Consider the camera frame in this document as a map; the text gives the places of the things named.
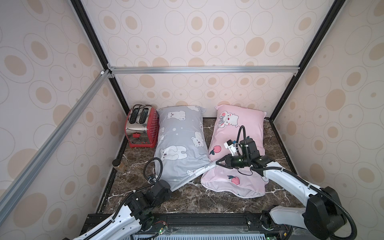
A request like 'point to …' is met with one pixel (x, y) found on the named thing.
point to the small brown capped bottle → (120, 167)
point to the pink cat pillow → (244, 182)
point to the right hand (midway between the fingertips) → (222, 161)
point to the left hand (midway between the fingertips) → (174, 192)
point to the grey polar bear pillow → (180, 143)
